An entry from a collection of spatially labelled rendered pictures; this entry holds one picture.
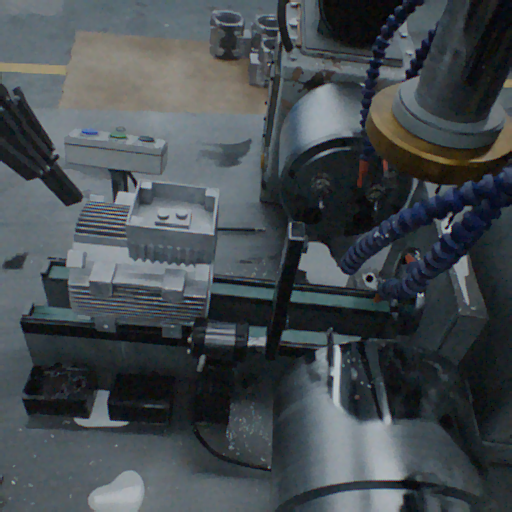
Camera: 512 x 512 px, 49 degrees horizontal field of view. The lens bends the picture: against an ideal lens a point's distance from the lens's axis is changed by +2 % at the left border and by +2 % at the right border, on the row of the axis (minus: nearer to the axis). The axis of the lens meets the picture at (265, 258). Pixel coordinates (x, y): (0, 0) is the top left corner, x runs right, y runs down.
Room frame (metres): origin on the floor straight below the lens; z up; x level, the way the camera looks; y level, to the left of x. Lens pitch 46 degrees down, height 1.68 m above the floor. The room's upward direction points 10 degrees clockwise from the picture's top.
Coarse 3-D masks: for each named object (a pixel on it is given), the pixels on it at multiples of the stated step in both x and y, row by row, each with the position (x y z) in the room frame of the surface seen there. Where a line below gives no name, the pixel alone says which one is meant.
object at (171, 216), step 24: (144, 192) 0.61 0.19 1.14; (168, 192) 0.63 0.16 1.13; (192, 192) 0.64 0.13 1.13; (216, 192) 0.63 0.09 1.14; (144, 216) 0.59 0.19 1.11; (168, 216) 0.58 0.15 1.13; (192, 216) 0.60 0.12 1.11; (216, 216) 0.59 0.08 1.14; (144, 240) 0.54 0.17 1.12; (168, 240) 0.54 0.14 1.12; (192, 240) 0.54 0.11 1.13; (168, 264) 0.54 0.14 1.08; (192, 264) 0.54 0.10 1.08
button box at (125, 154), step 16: (80, 144) 0.79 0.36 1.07; (96, 144) 0.79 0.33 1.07; (112, 144) 0.79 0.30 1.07; (128, 144) 0.80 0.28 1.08; (144, 144) 0.81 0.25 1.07; (160, 144) 0.83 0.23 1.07; (80, 160) 0.78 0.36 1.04; (96, 160) 0.78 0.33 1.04; (112, 160) 0.78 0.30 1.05; (128, 160) 0.79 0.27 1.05; (144, 160) 0.79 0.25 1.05; (160, 160) 0.80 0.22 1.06
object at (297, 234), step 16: (288, 224) 0.48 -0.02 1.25; (304, 224) 0.48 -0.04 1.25; (288, 240) 0.46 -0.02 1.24; (304, 240) 0.46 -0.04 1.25; (288, 256) 0.45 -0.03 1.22; (288, 272) 0.46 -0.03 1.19; (288, 288) 0.46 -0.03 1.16; (272, 304) 0.47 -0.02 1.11; (288, 304) 0.46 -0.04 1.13; (272, 320) 0.45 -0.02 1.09; (272, 336) 0.46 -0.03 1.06; (272, 352) 0.46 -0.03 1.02
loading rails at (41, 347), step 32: (64, 288) 0.60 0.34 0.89; (224, 288) 0.64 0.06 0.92; (256, 288) 0.66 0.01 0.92; (320, 288) 0.68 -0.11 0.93; (352, 288) 0.69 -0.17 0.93; (32, 320) 0.50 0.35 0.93; (64, 320) 0.51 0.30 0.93; (224, 320) 0.63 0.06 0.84; (256, 320) 0.63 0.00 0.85; (288, 320) 0.64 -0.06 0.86; (320, 320) 0.64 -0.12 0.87; (352, 320) 0.65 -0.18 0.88; (384, 320) 0.66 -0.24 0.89; (32, 352) 0.50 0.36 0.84; (64, 352) 0.50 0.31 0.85; (96, 352) 0.51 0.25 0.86; (128, 352) 0.51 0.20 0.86; (160, 352) 0.52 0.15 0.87; (256, 352) 0.53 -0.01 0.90; (288, 352) 0.54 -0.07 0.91
